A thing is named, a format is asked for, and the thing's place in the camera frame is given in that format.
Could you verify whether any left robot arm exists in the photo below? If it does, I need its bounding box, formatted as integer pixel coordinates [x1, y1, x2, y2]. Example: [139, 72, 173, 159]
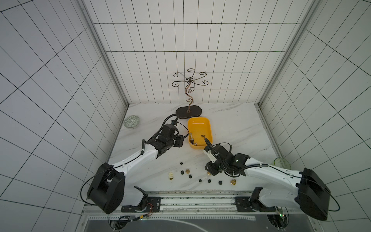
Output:
[87, 120, 188, 214]

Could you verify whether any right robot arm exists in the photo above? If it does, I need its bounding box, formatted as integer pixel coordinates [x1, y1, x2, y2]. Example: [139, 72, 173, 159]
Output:
[204, 139, 332, 221]

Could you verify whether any yellow plastic storage box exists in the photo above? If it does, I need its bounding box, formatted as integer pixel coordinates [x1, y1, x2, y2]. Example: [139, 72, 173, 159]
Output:
[187, 117, 213, 149]

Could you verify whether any metal jewelry stand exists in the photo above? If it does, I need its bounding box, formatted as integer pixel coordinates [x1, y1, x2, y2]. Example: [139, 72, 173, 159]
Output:
[172, 68, 209, 119]

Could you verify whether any green glass cup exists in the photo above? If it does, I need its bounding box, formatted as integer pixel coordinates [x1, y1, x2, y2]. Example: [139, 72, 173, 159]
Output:
[272, 158, 291, 170]

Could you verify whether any aluminium mounting rail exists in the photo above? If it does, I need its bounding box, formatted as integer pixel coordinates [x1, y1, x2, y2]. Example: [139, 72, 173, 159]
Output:
[83, 189, 319, 217]

